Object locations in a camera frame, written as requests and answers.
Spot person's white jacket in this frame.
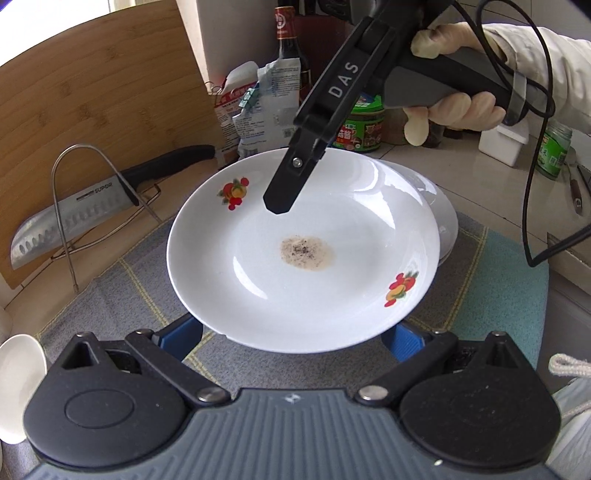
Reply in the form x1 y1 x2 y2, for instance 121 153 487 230
549 374 591 480

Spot plain white bowl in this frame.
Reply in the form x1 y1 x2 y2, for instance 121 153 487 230
0 335 48 445

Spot grey checked cloth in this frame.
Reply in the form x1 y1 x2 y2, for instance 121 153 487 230
37 210 490 393

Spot metal wire rack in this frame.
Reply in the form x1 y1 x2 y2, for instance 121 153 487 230
50 144 162 292

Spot dark soy sauce bottle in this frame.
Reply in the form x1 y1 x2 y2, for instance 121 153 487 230
272 6 312 107

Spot red-print paper bag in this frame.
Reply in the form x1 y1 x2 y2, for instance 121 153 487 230
213 83 259 162

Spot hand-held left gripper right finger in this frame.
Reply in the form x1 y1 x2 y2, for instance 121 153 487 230
358 319 514 408

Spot bamboo cutting board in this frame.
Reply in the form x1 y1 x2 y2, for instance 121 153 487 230
0 0 225 291

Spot green sauce jar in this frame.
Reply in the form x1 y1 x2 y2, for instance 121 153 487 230
332 95 385 154

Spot white plastic bag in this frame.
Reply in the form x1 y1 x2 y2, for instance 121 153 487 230
231 60 305 160

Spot white drawstring cord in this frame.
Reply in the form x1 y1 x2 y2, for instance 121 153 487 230
549 353 591 380

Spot person's right hand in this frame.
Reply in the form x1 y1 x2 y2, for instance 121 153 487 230
403 22 513 148

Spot brown-handled utensil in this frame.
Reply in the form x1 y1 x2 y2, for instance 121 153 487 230
568 164 591 217

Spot black cable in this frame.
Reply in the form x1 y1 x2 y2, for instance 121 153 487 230
450 0 591 268

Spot dark brown knife block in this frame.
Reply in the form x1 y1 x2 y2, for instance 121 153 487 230
295 0 352 107

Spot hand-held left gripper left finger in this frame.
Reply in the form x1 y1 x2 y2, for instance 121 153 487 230
60 313 232 408

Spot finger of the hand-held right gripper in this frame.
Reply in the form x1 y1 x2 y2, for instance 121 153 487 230
263 124 334 216

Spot black-handled kitchen knife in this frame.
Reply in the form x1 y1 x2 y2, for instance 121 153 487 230
10 144 217 271

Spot person's right forearm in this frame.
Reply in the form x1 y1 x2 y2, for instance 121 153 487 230
480 22 591 134

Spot green label glass jar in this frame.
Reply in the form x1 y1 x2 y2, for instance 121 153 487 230
536 121 573 179

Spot white plastic container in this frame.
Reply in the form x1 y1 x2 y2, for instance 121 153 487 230
478 124 529 168

